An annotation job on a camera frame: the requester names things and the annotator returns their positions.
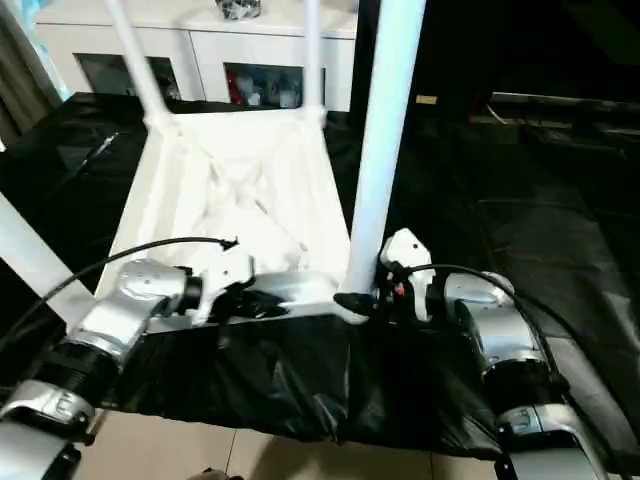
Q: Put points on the white plastic table top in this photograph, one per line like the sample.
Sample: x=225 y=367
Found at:
x=225 y=165

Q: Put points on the white plastic table leg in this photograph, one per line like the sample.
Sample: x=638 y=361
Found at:
x=140 y=65
x=30 y=245
x=385 y=125
x=313 y=60

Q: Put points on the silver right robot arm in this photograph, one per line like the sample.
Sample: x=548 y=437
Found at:
x=500 y=325

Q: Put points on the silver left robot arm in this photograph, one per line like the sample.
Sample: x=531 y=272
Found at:
x=135 y=290

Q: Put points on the black mat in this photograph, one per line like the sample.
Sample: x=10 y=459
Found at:
x=500 y=225

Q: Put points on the dark brown rounded object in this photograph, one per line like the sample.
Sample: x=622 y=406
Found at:
x=216 y=475

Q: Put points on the small tan tag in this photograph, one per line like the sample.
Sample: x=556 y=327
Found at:
x=427 y=100

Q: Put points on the white cup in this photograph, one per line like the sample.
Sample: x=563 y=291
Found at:
x=287 y=97
x=254 y=99

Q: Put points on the long black bar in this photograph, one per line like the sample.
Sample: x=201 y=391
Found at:
x=550 y=97

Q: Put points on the white cabinet with glass doors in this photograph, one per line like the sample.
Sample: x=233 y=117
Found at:
x=200 y=45

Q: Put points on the grey speckled ornament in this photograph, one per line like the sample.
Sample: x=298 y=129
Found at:
x=239 y=9

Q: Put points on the grey curtain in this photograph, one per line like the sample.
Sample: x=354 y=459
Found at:
x=20 y=75

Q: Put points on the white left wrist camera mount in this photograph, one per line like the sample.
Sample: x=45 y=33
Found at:
x=230 y=270

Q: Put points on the black folding table frame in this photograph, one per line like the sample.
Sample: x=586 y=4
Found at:
x=97 y=430

